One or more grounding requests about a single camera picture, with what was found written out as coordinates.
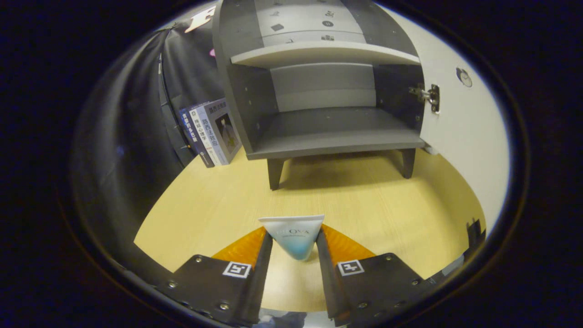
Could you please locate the grey cabinet shelf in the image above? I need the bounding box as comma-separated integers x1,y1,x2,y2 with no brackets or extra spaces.
230,41,422,69

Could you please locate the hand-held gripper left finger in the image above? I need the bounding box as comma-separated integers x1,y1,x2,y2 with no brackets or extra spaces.
155,226,274,326

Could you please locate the dark blue book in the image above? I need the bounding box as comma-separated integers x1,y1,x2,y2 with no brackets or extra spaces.
179,107,215,168

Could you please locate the white spine book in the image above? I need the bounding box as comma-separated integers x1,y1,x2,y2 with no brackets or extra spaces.
188,102,230,166

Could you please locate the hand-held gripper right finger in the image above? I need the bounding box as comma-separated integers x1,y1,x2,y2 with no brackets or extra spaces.
316,223,433,328

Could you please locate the dark grey cabinet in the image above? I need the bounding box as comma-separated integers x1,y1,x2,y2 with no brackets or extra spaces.
212,0,426,191

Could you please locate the black backdrop cloth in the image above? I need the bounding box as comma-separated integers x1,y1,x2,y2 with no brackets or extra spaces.
71,5,228,274

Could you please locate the metal door hinge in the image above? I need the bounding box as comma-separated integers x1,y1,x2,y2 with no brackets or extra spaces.
409,83,441,114

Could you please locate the grey cover book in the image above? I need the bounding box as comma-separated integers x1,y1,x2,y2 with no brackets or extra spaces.
204,98,243,164

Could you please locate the white blue tube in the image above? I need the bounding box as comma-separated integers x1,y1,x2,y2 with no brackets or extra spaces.
258,214,325,261

